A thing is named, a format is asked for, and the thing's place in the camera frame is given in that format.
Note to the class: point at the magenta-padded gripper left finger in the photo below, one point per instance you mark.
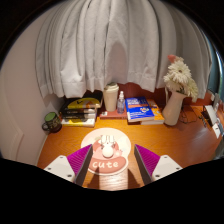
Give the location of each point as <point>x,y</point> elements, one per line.
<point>60,166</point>

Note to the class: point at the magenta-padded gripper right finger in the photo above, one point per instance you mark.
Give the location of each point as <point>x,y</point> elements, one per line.
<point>166,166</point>

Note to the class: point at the white computer mouse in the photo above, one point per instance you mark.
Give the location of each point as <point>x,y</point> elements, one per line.
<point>107,150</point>

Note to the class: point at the white cartoon mouse pad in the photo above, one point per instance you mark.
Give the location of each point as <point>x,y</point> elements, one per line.
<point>110,165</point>

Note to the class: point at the green dark mug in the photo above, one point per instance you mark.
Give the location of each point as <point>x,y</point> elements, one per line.
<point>52,122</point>

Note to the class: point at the orange paperback book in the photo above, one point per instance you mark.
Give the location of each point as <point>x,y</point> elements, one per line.
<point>158,116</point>

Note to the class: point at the cream ceramic pitcher vase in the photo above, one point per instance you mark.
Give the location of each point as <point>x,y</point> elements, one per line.
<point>173,110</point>

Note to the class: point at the blue paperback book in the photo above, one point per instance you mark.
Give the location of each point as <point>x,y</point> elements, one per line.
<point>138,110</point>

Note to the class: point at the white flat device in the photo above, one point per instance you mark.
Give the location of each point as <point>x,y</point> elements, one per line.
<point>211,116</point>

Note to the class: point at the red-brown flat book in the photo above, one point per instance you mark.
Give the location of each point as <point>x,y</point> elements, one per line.
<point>111,115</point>

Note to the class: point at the clear spray bottle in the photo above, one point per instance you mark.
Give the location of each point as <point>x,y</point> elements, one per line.
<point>120,105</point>

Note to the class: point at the cream lidded tumbler cup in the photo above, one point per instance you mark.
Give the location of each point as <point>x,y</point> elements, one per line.
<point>110,98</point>

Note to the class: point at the white daisy flower bunch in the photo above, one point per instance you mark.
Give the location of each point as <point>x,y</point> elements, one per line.
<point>180,75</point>

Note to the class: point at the window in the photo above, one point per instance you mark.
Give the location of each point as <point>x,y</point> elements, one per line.
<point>216,66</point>

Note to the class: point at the white curtain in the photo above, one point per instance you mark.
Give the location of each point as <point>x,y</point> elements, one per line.
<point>116,43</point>

